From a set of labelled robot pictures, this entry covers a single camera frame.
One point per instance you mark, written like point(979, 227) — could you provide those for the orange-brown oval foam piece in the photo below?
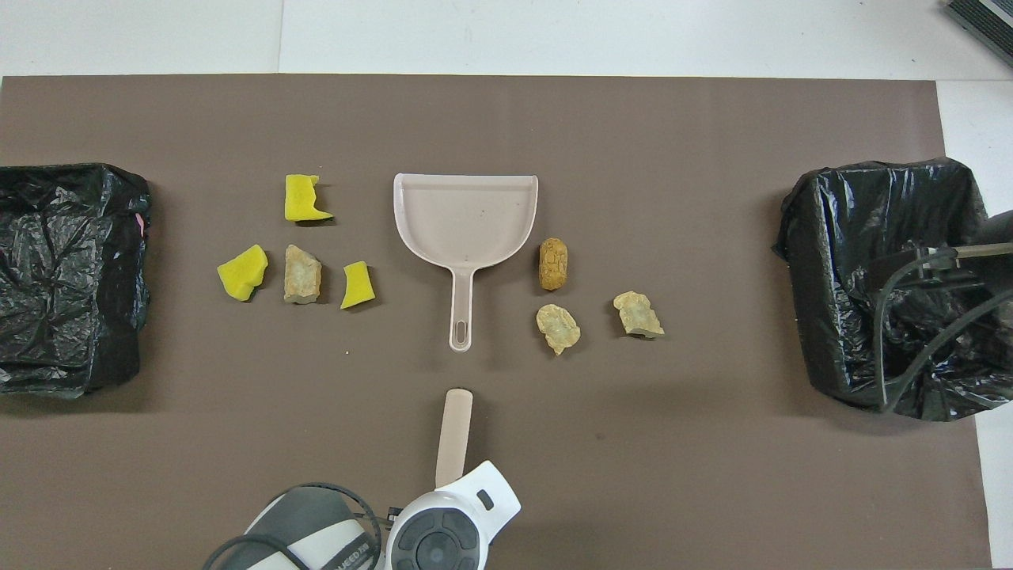
point(553, 264)

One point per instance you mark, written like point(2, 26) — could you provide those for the beige plastic dustpan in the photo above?
point(467, 222)

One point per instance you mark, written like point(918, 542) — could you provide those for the beige orange striped foam chunk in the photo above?
point(303, 275)

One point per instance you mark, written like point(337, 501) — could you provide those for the pale greenish foam chunk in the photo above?
point(638, 315)

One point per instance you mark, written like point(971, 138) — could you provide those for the black bag lined bin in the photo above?
point(855, 317)
point(63, 277)

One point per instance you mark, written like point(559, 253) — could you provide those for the yellow sponge piece green-backed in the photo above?
point(358, 286)

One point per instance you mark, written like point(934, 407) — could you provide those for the beige brush black bristles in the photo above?
point(454, 435)

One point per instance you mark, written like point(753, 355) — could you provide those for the pale yellow foam chunk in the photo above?
point(558, 328)

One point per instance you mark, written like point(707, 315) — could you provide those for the brown table mat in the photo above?
point(633, 475)

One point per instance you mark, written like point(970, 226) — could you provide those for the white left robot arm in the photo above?
point(443, 538)

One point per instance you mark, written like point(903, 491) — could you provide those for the notched yellow sponge piece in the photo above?
point(302, 199)

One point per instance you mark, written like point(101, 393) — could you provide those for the dark grey ribbed object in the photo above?
point(985, 22)

